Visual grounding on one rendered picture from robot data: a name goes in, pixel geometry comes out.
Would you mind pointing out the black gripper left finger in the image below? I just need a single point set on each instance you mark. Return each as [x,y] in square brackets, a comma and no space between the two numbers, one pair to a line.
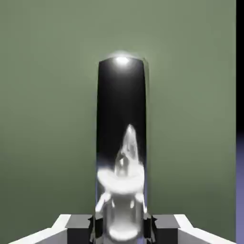
[78,228]

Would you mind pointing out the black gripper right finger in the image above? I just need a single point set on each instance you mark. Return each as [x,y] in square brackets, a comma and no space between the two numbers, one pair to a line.
[165,228]

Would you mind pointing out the green cabinet door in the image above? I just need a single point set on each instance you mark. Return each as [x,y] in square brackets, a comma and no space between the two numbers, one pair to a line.
[45,114]

